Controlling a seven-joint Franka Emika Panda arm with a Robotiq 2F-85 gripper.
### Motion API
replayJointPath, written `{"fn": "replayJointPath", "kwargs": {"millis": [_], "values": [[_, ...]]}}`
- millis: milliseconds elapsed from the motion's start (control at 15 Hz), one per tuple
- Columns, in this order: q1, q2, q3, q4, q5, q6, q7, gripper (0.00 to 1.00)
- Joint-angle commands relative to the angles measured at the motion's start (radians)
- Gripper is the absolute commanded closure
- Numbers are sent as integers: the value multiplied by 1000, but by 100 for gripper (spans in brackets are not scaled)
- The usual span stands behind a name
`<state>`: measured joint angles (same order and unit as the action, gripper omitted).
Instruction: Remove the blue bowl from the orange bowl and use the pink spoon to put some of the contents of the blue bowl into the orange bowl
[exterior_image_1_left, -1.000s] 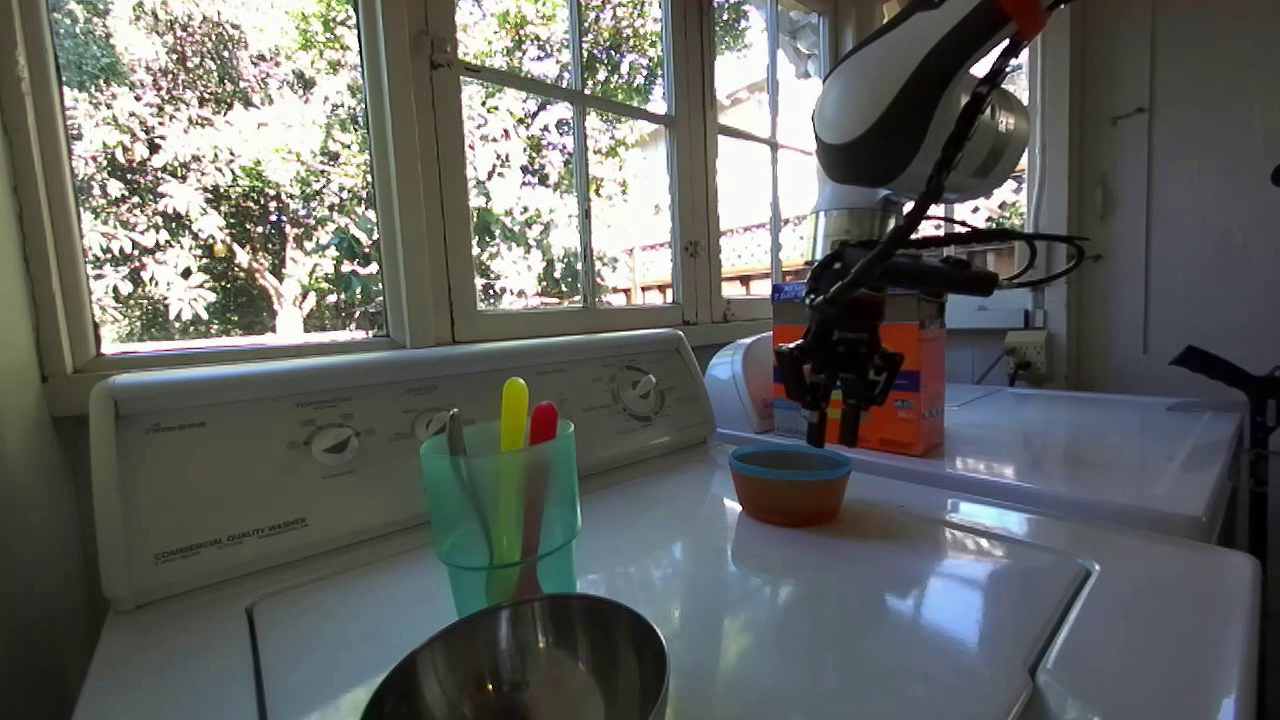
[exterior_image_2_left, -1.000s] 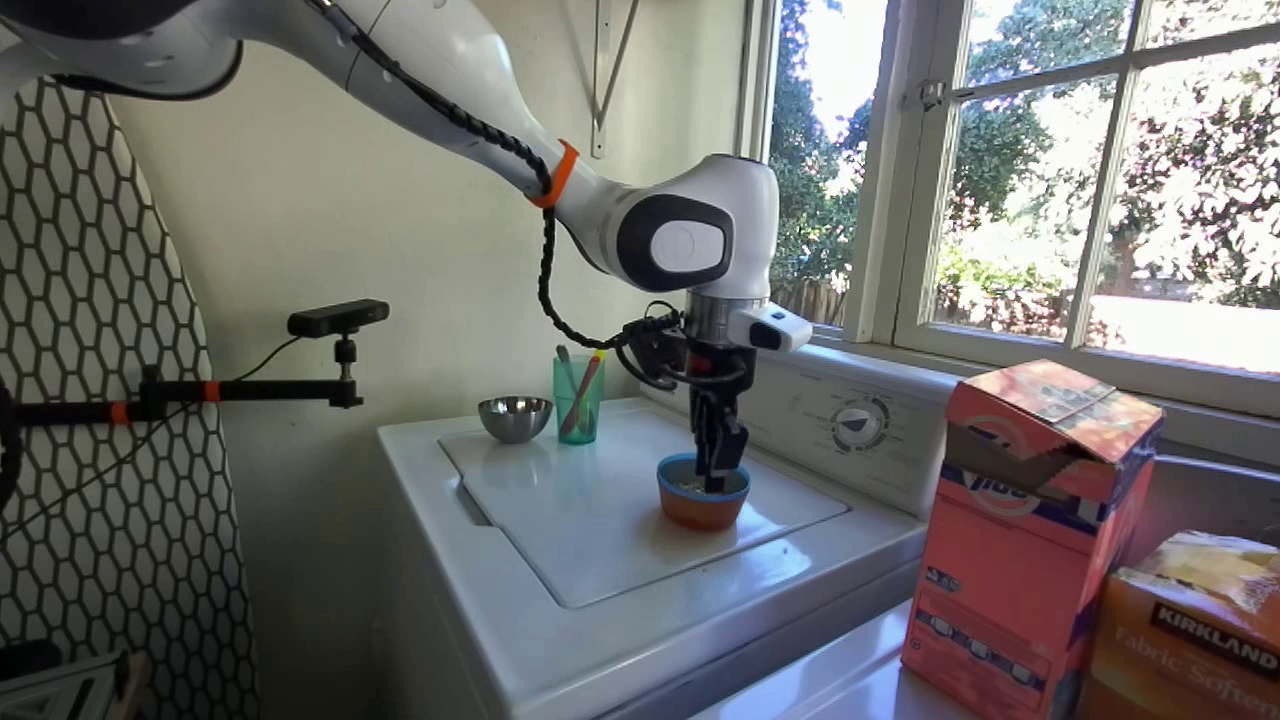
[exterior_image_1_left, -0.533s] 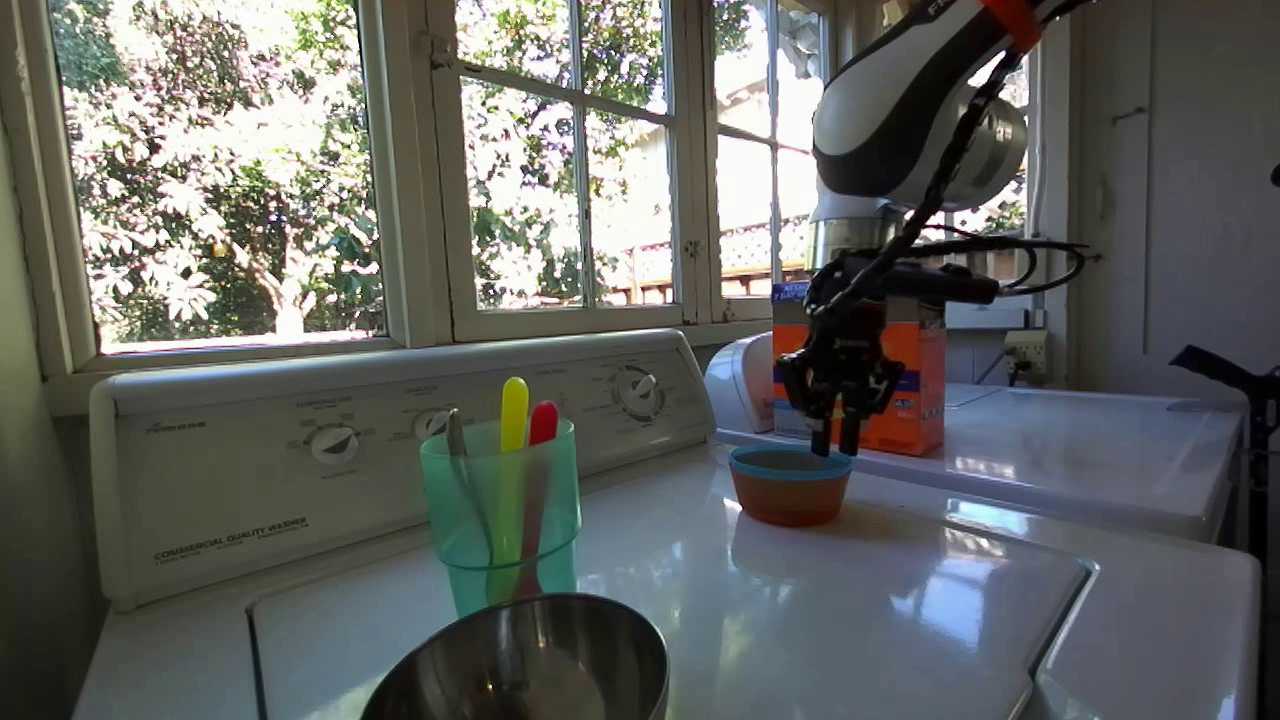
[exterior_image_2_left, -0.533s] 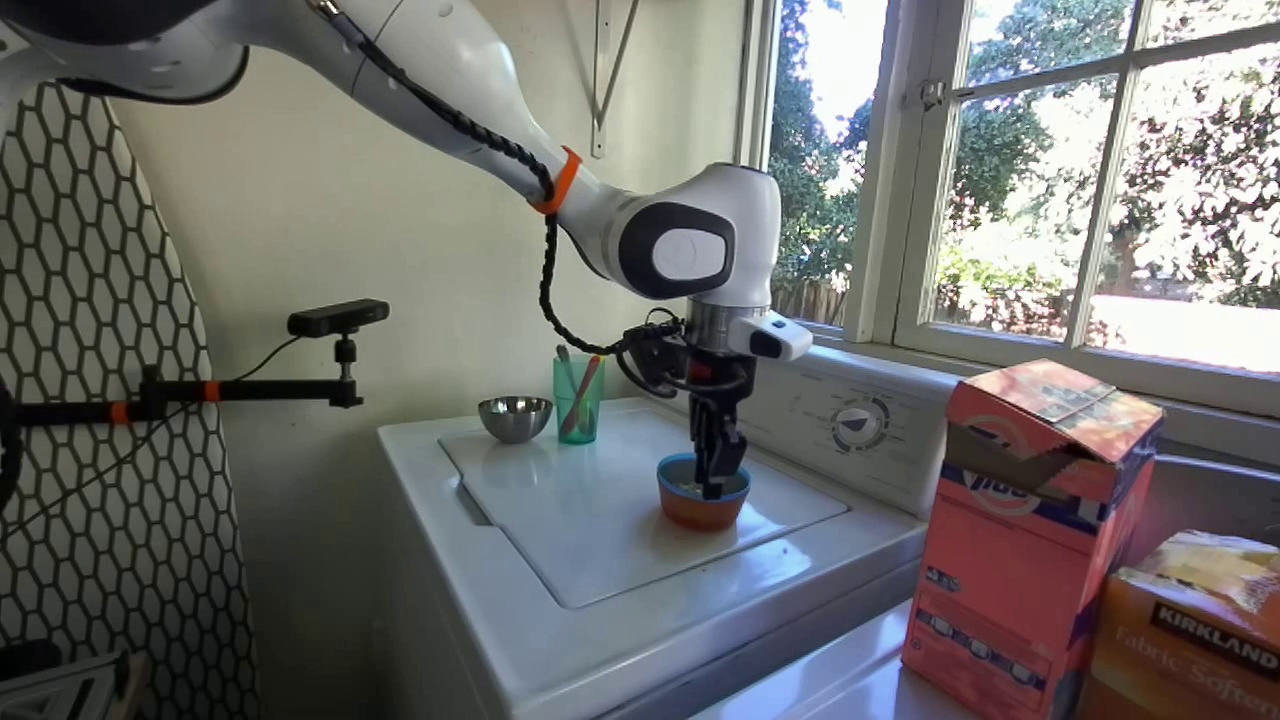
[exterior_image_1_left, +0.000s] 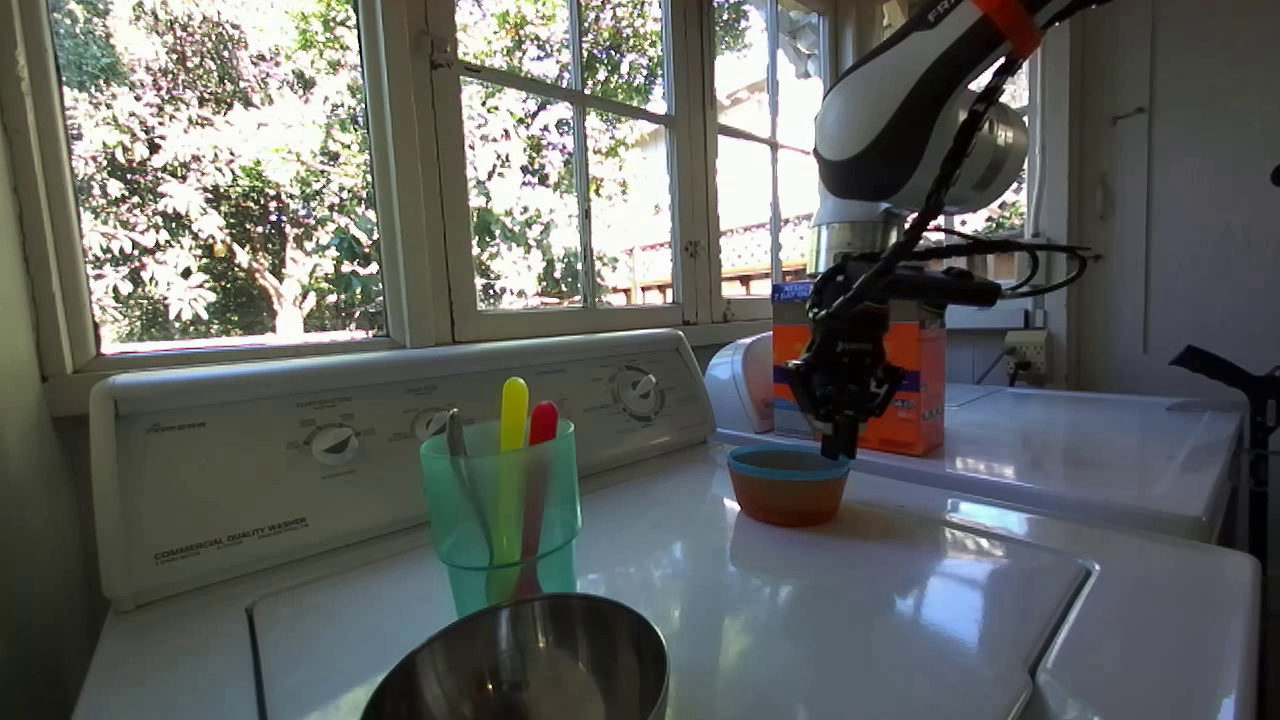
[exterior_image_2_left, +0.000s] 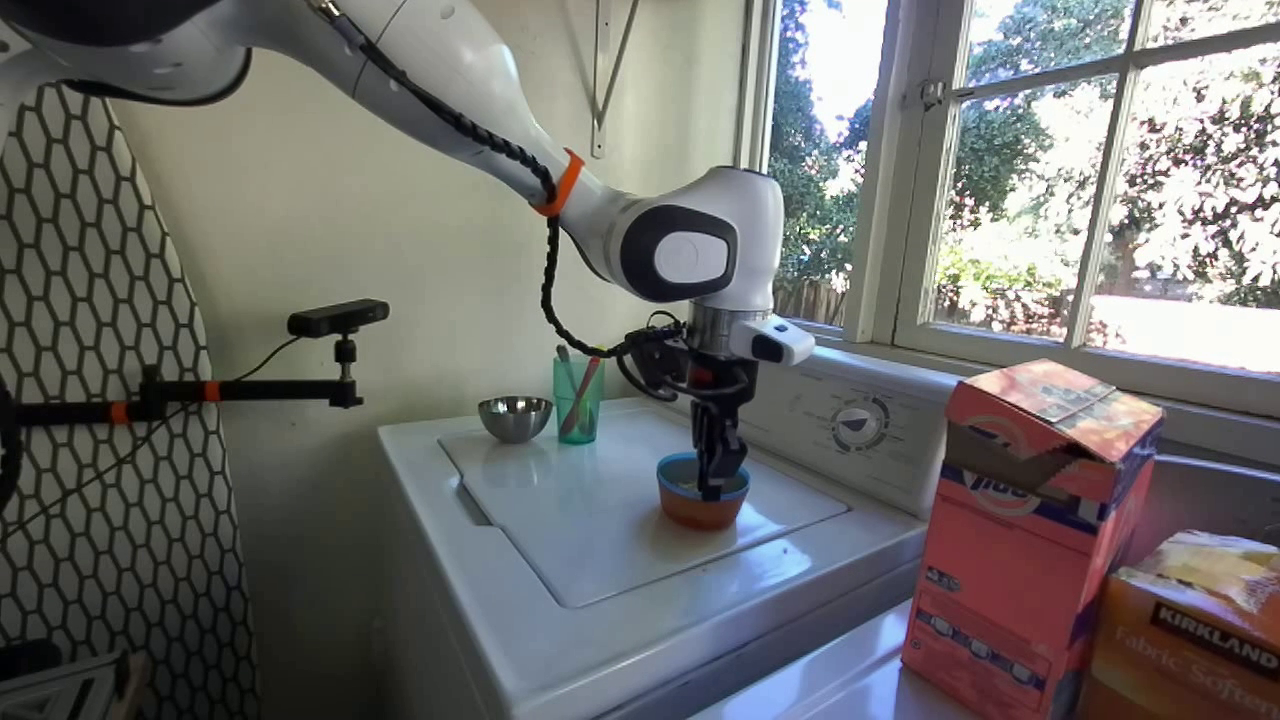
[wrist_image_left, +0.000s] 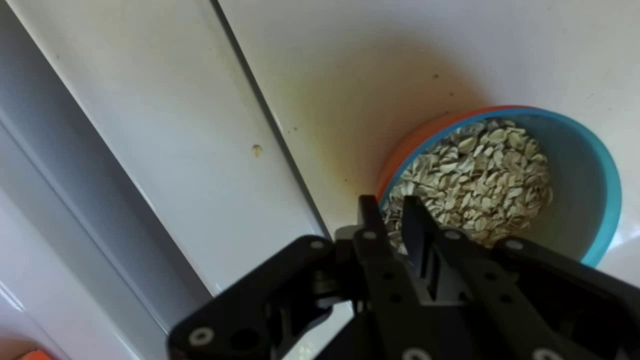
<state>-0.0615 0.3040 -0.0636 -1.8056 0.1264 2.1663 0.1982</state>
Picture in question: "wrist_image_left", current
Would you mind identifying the white washing machine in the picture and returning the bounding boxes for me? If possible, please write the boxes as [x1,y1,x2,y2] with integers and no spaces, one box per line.
[0,0,640,360]

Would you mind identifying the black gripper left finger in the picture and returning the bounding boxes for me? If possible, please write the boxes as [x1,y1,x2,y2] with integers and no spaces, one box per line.
[166,193,443,360]

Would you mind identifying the blue plastic bowl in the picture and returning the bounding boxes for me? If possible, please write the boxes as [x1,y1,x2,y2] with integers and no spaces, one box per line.
[380,106,625,268]

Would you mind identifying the oat flakes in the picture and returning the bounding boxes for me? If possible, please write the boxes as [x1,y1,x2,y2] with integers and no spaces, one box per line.
[385,118,555,254]

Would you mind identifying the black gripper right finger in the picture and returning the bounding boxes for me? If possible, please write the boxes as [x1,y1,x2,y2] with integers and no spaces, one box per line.
[400,196,640,360]

